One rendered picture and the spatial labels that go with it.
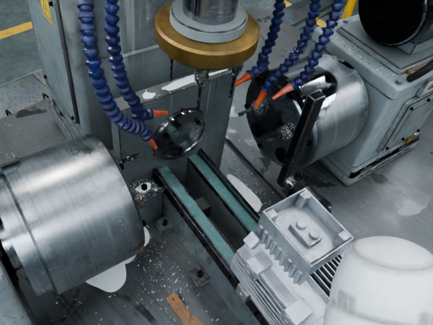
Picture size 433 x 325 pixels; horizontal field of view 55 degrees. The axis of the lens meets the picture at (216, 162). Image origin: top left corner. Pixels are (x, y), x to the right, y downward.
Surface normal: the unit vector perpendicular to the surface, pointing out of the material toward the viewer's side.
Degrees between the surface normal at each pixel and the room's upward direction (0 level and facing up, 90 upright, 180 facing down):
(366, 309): 73
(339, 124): 65
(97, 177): 21
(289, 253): 90
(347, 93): 35
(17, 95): 0
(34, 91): 0
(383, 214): 0
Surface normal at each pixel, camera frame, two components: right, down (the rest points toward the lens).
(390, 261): -0.11, -0.90
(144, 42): 0.57, 0.66
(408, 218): 0.12, -0.65
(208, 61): 0.06, 0.75
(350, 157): -0.81, 0.37
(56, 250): 0.54, 0.22
